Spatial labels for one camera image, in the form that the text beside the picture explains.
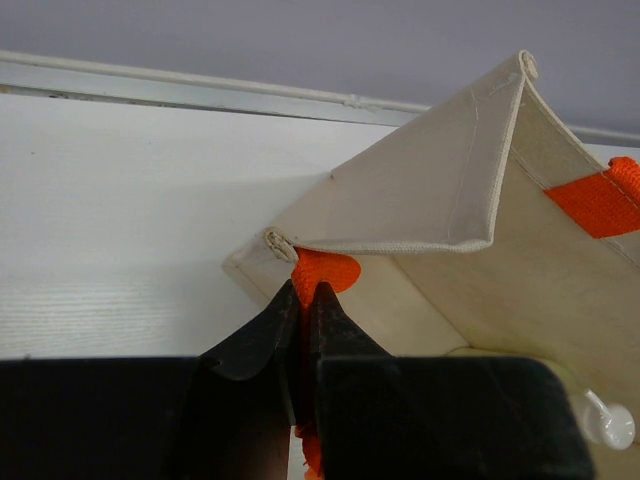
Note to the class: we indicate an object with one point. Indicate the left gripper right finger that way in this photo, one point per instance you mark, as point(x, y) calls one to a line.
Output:
point(344, 362)

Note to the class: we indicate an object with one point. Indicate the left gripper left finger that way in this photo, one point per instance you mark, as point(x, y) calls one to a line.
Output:
point(242, 399)

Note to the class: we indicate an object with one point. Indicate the cream canvas bag orange handles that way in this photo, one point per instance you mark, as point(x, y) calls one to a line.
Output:
point(483, 226)

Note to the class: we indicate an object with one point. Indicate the green liquid soap bottle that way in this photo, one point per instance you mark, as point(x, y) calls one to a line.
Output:
point(610, 425)

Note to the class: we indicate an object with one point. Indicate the aluminium frame rail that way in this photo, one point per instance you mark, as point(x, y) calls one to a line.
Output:
point(23, 73)

